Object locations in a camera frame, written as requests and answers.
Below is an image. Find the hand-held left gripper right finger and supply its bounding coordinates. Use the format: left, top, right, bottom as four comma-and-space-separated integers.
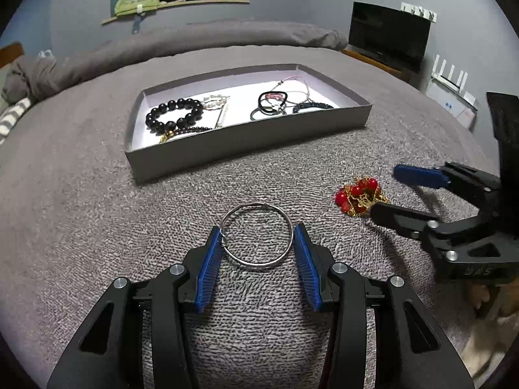
292, 222, 476, 389

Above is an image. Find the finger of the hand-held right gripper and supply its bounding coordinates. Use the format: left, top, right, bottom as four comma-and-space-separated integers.
369, 202, 519, 283
392, 161, 502, 212

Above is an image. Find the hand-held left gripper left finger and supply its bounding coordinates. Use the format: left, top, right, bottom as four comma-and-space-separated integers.
46, 225, 224, 389

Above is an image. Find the red berry gold ornament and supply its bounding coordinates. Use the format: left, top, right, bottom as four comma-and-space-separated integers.
334, 176, 390, 217

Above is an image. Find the silver wire bangle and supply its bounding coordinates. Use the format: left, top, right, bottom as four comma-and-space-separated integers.
220, 202, 294, 271

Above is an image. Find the blue bead bracelet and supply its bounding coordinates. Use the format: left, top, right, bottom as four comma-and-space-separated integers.
291, 101, 335, 115

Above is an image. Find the grey cardboard box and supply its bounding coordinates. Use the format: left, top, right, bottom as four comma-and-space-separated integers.
124, 63, 373, 184

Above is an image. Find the dark braided cord bracelet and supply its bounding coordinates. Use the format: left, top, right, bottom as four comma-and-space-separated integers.
258, 91, 289, 115

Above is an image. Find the person's right forearm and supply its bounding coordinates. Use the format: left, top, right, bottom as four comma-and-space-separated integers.
461, 319, 518, 378

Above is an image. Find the person's right hand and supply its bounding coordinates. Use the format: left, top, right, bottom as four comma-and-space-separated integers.
466, 282, 519, 322

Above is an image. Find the white box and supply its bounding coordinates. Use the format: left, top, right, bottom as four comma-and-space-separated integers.
425, 78, 478, 131

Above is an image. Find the white router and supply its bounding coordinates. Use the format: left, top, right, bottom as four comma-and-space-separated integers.
429, 53, 468, 90

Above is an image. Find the wooden television stand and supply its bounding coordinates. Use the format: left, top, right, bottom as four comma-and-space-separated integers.
342, 46, 418, 84

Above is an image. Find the grey bed blanket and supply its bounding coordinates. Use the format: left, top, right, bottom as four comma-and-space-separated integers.
0, 44, 493, 389

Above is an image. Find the black television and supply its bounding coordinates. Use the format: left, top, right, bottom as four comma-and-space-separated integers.
348, 1, 432, 75

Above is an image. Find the grey duvet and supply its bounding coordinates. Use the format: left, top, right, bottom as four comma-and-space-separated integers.
2, 20, 350, 102

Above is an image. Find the striped pillow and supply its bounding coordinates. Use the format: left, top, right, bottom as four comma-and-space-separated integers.
0, 97, 33, 145

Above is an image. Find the green cloth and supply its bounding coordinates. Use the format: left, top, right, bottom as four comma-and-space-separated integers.
114, 0, 160, 17

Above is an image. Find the wooden headboard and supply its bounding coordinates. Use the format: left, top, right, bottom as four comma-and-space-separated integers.
0, 42, 25, 70

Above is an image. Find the small dark bead bracelet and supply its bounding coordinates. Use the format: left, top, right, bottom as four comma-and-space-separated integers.
158, 125, 214, 144

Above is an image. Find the pink cord bracelet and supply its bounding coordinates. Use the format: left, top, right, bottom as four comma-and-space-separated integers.
272, 73, 314, 104

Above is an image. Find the silver chain bracelet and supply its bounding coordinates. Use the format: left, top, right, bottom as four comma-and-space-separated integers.
214, 103, 230, 130

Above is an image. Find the large black bead bracelet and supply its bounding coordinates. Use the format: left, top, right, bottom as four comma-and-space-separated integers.
145, 98, 205, 134

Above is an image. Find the clear crystal bracelet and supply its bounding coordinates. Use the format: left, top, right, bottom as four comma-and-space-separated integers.
201, 93, 231, 110

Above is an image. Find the wooden wall shelf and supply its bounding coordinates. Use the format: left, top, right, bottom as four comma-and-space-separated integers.
101, 0, 250, 25

